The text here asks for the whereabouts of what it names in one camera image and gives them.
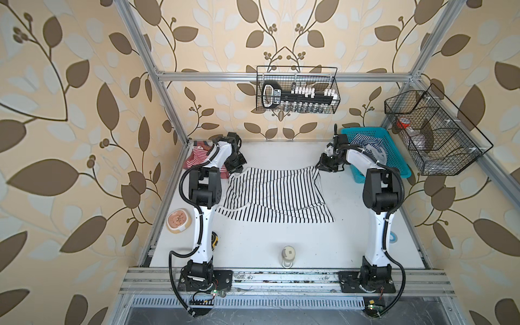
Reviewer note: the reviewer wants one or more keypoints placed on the black tool set in basket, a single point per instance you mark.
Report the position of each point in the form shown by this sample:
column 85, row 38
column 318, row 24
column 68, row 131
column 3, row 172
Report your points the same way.
column 273, row 95

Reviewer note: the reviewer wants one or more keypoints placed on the navy striped tank top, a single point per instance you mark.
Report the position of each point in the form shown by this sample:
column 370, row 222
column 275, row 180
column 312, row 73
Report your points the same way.
column 373, row 146

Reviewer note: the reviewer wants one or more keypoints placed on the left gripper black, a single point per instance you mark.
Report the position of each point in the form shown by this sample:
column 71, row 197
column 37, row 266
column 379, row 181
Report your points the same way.
column 240, row 168

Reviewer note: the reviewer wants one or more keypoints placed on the black white striped tank top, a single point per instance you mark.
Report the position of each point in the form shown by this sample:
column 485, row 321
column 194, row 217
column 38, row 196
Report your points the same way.
column 276, row 196

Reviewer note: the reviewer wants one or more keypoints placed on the wall wire basket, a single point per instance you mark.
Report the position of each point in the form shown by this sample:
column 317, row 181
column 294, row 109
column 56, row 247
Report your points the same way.
column 443, row 138
column 323, row 79

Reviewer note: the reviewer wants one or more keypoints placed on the right wall wire basket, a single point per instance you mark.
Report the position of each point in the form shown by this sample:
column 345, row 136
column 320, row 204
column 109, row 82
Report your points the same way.
column 443, row 138

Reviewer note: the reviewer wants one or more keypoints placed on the aluminium front rail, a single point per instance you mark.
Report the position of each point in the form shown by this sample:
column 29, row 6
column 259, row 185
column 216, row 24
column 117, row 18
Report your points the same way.
column 277, row 289

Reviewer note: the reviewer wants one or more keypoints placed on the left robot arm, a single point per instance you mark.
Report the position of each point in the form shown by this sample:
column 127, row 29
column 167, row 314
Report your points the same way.
column 201, row 187

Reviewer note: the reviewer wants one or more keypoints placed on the back wall wire basket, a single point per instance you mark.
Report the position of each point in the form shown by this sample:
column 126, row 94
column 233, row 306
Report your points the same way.
column 323, row 79

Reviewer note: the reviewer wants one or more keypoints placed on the teal plastic basket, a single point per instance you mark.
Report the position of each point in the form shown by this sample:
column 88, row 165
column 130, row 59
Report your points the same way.
column 395, row 159

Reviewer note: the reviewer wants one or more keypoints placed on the red striped folded tank top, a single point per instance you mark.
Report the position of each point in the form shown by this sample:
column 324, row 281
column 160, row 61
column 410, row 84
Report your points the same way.
column 195, row 156

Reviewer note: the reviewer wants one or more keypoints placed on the round pink tape roll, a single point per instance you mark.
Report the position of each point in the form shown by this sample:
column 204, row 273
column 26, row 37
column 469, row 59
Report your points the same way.
column 178, row 221

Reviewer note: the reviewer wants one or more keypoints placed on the small white jar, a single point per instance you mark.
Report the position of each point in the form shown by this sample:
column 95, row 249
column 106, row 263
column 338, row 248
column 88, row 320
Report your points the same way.
column 288, row 255

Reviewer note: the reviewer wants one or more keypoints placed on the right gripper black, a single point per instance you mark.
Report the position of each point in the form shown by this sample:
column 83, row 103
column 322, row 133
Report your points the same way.
column 323, row 164

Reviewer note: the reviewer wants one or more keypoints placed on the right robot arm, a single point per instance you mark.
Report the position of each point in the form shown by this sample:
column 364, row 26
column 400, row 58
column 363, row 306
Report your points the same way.
column 382, row 195

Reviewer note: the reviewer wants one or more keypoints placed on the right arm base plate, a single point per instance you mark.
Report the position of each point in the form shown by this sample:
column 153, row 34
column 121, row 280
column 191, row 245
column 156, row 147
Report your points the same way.
column 354, row 282

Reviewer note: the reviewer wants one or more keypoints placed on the yellow black tape measure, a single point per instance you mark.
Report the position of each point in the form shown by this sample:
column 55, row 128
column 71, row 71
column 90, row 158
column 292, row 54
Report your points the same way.
column 214, row 240

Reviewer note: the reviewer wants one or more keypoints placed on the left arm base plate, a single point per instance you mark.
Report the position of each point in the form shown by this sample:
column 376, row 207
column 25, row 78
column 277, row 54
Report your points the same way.
column 222, row 281

